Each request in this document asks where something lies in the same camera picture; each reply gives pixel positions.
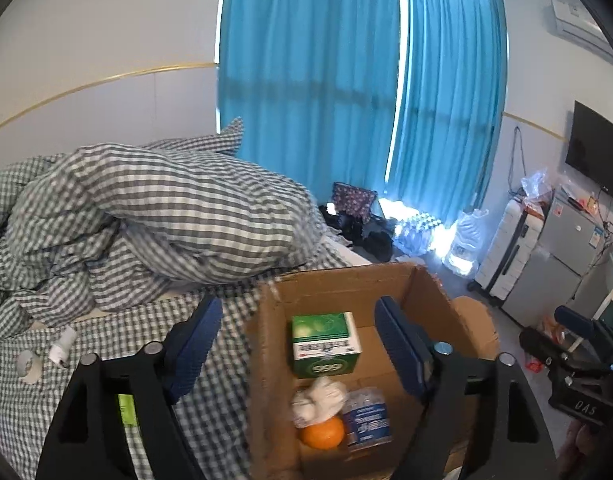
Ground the white plastic tube fitting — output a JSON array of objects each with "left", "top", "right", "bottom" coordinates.
[{"left": 48, "top": 326, "right": 78, "bottom": 367}]

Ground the white tape roll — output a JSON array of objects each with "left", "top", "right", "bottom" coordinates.
[{"left": 16, "top": 350, "right": 43, "bottom": 385}]

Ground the clear floss pick jar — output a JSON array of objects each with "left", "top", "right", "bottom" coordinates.
[{"left": 341, "top": 387, "right": 392, "bottom": 452}]

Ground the white tissue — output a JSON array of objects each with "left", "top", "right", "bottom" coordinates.
[{"left": 291, "top": 376, "right": 348, "bottom": 429}]

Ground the checked bed sheet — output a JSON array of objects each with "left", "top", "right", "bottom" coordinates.
[{"left": 0, "top": 244, "right": 348, "bottom": 480}]

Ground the silver mini fridge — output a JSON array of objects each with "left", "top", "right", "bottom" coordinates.
[{"left": 502, "top": 191, "right": 613, "bottom": 327}]

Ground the white suitcase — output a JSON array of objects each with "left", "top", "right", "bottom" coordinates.
[{"left": 467, "top": 198, "right": 545, "bottom": 302}]

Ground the orange fruit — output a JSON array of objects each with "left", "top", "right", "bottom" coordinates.
[{"left": 300, "top": 416, "right": 346, "bottom": 451}]

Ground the large water jug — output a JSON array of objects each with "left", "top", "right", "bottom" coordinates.
[{"left": 443, "top": 209, "right": 489, "bottom": 278}]

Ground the green medicine box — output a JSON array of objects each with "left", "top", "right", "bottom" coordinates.
[{"left": 291, "top": 311, "right": 362, "bottom": 379}]

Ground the brown cardboard box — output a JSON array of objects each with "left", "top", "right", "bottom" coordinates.
[{"left": 244, "top": 261, "right": 502, "bottom": 480}]

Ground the pack of water bottles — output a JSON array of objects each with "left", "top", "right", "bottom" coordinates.
[{"left": 393, "top": 212, "right": 441, "bottom": 257}]

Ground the grey checked duvet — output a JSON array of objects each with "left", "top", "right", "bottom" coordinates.
[{"left": 0, "top": 119, "right": 331, "bottom": 342}]

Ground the dark floral bag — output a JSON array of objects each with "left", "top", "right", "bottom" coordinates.
[{"left": 331, "top": 182, "right": 377, "bottom": 223}]

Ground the white air conditioner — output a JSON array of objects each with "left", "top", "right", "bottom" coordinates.
[{"left": 551, "top": 0, "right": 613, "bottom": 63}]

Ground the blue window curtain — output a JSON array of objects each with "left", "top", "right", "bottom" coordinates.
[{"left": 218, "top": 0, "right": 508, "bottom": 224}]

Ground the black wall television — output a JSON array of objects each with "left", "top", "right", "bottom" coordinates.
[{"left": 566, "top": 102, "right": 613, "bottom": 198}]

